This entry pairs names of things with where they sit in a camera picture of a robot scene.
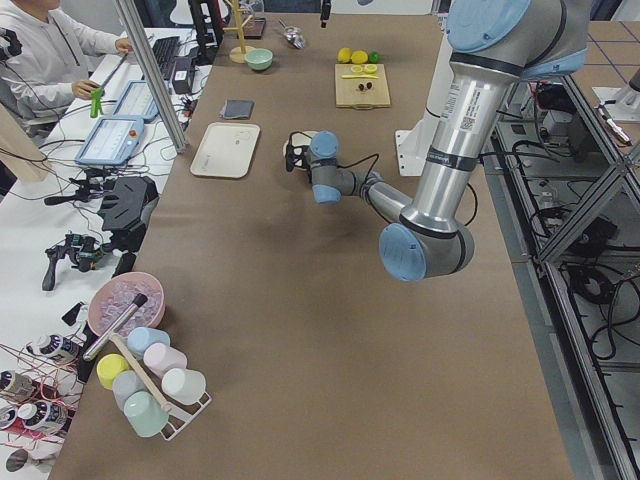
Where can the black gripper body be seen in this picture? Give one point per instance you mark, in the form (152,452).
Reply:
(300,154)

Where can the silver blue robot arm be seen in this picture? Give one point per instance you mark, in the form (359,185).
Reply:
(495,44)

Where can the beige rectangular tray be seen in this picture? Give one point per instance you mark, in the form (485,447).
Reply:
(226,150)

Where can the small white round plate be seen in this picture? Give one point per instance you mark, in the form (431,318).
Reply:
(289,148)

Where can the grey folded cloth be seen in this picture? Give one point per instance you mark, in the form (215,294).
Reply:
(234,109)

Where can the wooden cutting board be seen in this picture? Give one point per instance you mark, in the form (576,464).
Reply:
(347,94)

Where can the green ceramic bowl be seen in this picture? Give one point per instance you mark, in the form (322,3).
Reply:
(259,59)

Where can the yellow lemon left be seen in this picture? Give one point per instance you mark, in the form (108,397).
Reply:
(344,55)

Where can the yellow lemon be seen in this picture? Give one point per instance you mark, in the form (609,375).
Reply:
(359,57)
(344,55)

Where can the wooden mug tree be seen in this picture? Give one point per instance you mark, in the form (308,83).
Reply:
(241,18)

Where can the yellow lemon right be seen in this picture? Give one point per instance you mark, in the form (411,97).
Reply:
(359,57)

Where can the metal scoop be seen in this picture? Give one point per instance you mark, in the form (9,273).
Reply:
(293,35)

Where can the green lime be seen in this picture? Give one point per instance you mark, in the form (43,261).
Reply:
(373,57)

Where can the black keyboard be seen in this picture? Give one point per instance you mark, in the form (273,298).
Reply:
(164,50)

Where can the blue teach pendant back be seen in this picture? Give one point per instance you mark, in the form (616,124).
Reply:
(136,100)

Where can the blue teach pendant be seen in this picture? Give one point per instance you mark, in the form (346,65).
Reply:
(111,142)
(136,100)

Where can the blue teach pendant front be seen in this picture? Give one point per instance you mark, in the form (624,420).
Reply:
(111,142)

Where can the green clamp tool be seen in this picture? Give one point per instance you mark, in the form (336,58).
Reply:
(96,102)

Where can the metal muddler stick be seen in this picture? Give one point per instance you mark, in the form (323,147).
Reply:
(91,352)

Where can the pink bowl with ice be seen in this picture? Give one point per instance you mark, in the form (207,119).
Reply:
(112,299)

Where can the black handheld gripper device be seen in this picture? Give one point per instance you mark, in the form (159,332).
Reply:
(84,252)

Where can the blue cup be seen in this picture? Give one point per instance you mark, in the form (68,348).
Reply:
(141,338)

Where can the pink cup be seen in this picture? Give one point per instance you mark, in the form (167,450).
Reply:
(159,358)

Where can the white cup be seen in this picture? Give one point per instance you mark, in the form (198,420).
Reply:
(184,385)

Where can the person in white hoodie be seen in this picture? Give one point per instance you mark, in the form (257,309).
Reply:
(52,71)

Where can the yellow cup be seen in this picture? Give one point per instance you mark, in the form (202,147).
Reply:
(109,367)

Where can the grey cup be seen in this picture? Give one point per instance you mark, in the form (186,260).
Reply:
(125,385)

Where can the white cup rack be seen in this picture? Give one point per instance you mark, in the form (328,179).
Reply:
(180,415)

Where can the mint green cup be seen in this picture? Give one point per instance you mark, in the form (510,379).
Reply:
(145,414)

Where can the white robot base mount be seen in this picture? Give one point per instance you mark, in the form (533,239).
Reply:
(412,145)

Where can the black stand bracket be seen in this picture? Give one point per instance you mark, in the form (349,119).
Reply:
(126,210)

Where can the aluminium frame post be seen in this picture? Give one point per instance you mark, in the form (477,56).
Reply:
(130,19)

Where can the aluminium side frame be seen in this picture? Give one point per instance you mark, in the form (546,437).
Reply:
(563,166)

